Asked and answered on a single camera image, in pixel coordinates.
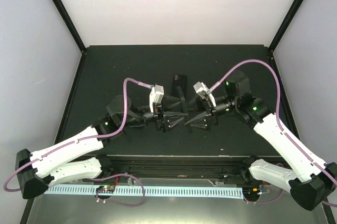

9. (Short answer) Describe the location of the black phone case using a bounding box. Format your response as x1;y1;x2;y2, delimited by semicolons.
171;74;188;97

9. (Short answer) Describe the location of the black smartphone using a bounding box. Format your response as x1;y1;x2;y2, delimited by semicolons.
163;86;198;113

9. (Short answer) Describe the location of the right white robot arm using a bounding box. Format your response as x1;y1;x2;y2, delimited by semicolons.
186;71;336;211

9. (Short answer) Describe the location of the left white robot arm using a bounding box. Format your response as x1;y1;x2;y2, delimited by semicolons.
15;95;188;199

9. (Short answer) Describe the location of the right small circuit board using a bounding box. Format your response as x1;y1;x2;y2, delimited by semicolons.
249;187;270;195

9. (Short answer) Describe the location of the small green circuit board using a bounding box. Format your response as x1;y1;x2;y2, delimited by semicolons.
96;185;115;194

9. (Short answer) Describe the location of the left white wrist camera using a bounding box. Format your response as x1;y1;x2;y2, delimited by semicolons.
149;85;164;113

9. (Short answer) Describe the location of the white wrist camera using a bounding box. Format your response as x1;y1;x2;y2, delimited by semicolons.
193;82;214;100
149;85;164;113

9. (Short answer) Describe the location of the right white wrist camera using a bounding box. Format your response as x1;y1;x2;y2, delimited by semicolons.
193;82;214;100

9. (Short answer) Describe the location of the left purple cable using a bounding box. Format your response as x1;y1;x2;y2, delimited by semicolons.
3;77;155;206

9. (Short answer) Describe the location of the purple cable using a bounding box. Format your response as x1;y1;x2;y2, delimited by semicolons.
3;77;155;206
209;59;337;208

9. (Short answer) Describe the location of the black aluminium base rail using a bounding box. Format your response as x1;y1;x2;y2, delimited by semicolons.
49;155;314;182

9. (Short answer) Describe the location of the white slotted cable duct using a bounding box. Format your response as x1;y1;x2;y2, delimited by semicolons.
44;184;244;199

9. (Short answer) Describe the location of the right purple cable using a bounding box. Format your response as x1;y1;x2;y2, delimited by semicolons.
209;59;337;208

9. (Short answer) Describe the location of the left black frame post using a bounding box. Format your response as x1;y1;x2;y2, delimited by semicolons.
52;0;86;53

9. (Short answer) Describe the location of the black frame post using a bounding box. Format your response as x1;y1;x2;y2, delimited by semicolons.
269;0;304;52
52;0;86;53

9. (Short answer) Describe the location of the right black frame post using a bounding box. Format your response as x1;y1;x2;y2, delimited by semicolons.
269;0;304;52

